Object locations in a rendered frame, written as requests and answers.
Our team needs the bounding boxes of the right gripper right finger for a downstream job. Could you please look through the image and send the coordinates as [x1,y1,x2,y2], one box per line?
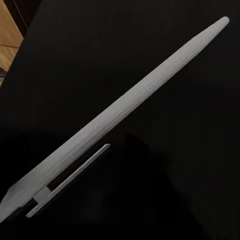
[125,133,210,240]

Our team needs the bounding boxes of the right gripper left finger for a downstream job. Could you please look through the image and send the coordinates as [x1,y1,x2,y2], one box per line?
[0,132,30,203]

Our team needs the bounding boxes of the pen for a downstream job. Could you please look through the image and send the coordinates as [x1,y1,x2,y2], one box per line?
[0,17,230,223]

